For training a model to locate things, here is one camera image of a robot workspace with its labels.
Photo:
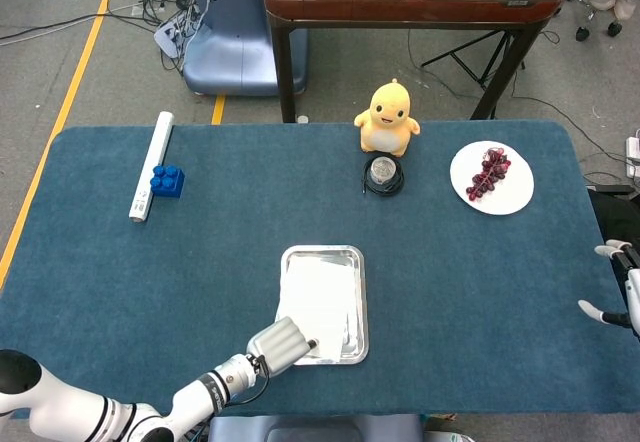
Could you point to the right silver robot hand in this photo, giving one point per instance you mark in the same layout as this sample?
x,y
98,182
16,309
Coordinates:
x,y
634,292

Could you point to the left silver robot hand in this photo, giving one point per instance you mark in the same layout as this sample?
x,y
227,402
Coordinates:
x,y
277,347

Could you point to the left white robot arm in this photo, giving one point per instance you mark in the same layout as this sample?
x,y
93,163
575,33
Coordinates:
x,y
200,397

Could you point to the shiny metal tray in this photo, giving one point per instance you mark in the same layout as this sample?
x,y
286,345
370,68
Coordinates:
x,y
361,312

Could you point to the blue grey robot torso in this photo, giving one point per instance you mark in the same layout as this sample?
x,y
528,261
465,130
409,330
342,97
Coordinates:
x,y
310,429

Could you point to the blue felt tablecloth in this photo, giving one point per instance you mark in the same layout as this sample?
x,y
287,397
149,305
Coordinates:
x,y
225,262

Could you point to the white power strip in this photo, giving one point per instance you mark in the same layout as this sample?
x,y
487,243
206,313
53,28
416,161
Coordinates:
x,y
634,154
170,37

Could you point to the white plate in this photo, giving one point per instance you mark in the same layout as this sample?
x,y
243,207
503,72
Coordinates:
x,y
510,192

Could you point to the bunch of red grapes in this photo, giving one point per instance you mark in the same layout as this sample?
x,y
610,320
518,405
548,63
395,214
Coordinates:
x,y
492,169

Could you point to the blue toy building block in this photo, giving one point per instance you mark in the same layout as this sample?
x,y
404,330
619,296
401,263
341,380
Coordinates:
x,y
170,187

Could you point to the small clear jar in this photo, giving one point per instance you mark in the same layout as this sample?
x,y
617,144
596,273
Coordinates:
x,y
383,169

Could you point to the white film roll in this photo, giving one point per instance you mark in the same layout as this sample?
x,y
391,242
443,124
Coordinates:
x,y
161,137

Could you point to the yellow plush toy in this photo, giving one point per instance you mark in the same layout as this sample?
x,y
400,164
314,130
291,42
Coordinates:
x,y
385,132

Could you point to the office chair wheel base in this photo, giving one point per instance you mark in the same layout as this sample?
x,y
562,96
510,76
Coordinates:
x,y
614,28

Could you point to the blue grey machine body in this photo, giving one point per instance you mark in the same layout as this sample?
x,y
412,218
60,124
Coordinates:
x,y
235,57

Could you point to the black tripod stand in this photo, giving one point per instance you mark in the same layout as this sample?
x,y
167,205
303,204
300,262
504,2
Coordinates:
x,y
452,53

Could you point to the brown mahjong table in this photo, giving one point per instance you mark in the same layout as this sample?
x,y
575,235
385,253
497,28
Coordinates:
x,y
400,7

